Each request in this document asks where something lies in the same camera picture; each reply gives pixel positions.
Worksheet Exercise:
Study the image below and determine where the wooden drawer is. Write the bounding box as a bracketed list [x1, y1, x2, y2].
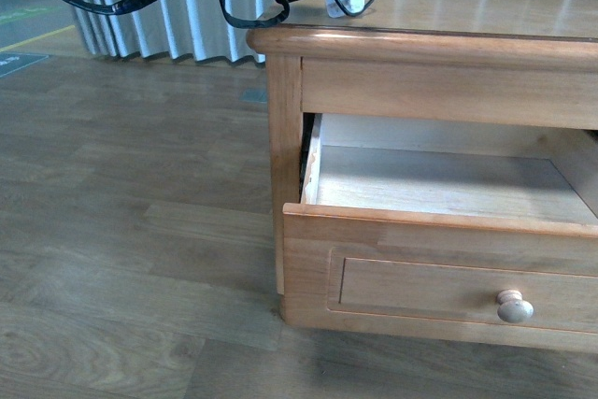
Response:
[282, 114, 597, 352]

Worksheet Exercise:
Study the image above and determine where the round upper drawer knob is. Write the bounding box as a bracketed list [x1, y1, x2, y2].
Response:
[496, 289, 534, 324]

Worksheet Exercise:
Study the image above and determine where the grey pleated curtain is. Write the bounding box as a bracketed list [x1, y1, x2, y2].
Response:
[72, 0, 263, 63]

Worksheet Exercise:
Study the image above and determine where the left metal floor socket plate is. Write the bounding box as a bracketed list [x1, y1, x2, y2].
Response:
[240, 89, 267, 103]

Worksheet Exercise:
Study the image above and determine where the light wooden nightstand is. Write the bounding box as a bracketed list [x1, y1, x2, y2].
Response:
[245, 0, 598, 321]

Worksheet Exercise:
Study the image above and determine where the green floor sticker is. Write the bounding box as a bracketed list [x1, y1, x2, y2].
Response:
[0, 7, 51, 25]

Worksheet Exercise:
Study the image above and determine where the grey floor sign sticker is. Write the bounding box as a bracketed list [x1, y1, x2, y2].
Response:
[0, 52, 49, 78]

